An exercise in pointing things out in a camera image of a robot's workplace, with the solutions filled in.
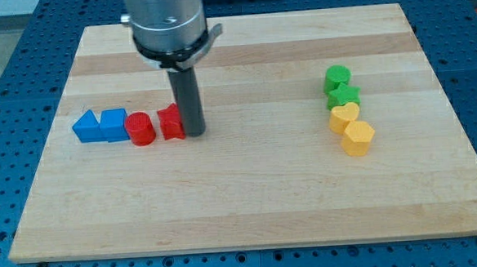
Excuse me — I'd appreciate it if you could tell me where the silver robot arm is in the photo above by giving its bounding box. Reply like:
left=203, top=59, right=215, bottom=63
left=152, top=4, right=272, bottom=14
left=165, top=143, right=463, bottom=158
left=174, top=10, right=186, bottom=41
left=121, top=0, right=222, bottom=73

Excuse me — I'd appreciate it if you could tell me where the red star block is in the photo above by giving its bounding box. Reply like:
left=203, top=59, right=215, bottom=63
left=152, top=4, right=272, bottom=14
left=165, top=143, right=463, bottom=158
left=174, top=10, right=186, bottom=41
left=157, top=104, right=185, bottom=140

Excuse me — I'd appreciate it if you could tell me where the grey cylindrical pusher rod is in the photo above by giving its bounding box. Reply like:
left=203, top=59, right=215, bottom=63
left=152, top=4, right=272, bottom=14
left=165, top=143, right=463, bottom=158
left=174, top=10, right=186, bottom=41
left=167, top=67, right=206, bottom=137

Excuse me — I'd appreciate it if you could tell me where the wooden board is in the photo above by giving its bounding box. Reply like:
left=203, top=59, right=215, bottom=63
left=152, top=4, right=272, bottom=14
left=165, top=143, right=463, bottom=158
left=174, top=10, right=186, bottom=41
left=9, top=3, right=477, bottom=264

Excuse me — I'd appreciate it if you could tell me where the red cylinder block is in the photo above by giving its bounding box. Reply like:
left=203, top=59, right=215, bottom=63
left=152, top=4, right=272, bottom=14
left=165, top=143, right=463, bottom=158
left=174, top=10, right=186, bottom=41
left=124, top=112, right=156, bottom=146

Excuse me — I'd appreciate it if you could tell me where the yellow heart block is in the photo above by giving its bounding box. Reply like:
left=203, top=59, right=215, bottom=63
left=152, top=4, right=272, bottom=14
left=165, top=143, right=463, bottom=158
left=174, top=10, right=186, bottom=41
left=328, top=102, right=360, bottom=135

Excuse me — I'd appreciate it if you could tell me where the green star block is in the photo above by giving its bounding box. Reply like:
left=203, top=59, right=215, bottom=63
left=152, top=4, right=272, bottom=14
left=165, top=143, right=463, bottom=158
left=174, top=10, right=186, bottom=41
left=327, top=83, right=360, bottom=111

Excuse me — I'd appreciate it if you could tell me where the green cylinder block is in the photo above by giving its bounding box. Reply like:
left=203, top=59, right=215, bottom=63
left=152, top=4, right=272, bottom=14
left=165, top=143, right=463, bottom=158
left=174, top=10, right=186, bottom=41
left=323, top=65, right=351, bottom=95

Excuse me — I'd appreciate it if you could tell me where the yellow hexagon block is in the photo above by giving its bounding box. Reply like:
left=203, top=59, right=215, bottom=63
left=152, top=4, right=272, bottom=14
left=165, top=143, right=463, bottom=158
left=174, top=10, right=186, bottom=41
left=341, top=121, right=375, bottom=157

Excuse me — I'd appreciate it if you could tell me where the blue cube block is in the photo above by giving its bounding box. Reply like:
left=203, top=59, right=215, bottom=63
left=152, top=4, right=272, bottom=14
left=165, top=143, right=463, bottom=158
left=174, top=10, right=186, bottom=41
left=99, top=109, right=129, bottom=142

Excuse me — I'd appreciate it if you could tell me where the blue triangle block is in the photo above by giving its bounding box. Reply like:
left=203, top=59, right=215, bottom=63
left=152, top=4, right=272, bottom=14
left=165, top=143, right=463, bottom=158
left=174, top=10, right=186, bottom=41
left=72, top=110, right=104, bottom=143

